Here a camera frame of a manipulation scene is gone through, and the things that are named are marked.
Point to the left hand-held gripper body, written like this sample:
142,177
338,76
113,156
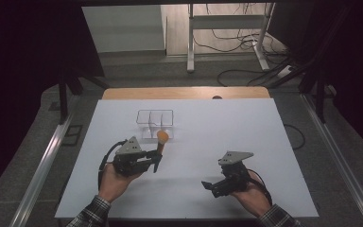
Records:
129,160

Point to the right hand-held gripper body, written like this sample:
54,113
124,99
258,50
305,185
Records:
234,176

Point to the orange round-head brush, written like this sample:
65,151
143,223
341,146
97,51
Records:
162,136

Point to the clear plastic compartment organizer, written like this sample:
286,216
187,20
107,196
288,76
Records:
154,121

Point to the person's right hand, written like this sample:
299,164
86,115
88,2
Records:
253,197

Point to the person's left hand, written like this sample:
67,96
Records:
113,184

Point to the white table cover sheet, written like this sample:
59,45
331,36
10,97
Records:
201,142

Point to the wooden table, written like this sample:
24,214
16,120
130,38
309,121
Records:
170,93

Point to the dark round table grommet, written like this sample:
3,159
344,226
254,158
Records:
217,97

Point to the black metal stand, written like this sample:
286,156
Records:
63,94
319,91

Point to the white power strip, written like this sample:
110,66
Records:
284,72

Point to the white cabinet panel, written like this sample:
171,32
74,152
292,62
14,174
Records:
123,28

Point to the dark curtain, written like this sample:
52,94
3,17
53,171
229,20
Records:
22,78
356,63

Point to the black square floor frame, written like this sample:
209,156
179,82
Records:
72,135

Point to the aluminium floor rail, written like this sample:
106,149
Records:
41,170
337,157

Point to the white metal desk frame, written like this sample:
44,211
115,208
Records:
190,41

